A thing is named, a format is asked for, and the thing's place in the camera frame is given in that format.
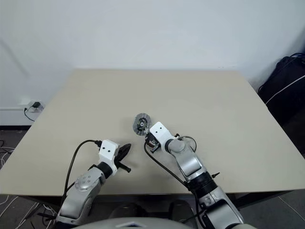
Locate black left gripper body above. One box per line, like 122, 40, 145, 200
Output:
114, 156, 132, 173

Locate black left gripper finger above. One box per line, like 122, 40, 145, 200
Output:
117, 144, 132, 164
117, 144, 132, 157

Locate grey motor housing copper windings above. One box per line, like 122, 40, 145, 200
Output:
145, 139, 160, 154

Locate silver round motor lid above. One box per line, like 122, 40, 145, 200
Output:
132, 113, 151, 136

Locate dark rounded shape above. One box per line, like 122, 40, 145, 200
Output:
169, 199, 199, 223
108, 202, 153, 220

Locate grey robot torso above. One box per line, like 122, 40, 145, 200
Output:
78, 216, 258, 229

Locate black bag white stripe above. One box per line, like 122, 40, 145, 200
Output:
258, 53, 305, 134

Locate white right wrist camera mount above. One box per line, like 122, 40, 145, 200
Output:
149, 121, 176, 152

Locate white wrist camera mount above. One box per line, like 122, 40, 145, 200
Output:
98, 140, 120, 176
149, 121, 176, 152

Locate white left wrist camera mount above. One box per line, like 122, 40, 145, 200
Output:
98, 140, 120, 176

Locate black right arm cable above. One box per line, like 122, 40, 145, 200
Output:
143, 142, 203, 222

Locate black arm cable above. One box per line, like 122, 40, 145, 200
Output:
62, 139, 102, 203
143, 142, 203, 222

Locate thin black wrist wire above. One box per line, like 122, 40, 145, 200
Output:
176, 135, 197, 151

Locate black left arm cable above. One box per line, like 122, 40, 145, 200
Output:
62, 139, 102, 203

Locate black adapter cable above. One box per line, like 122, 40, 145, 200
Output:
23, 106, 35, 121

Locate white wall outlet box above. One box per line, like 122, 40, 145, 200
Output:
16, 96, 46, 113

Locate white floor cables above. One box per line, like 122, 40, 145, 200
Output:
0, 140, 58, 217

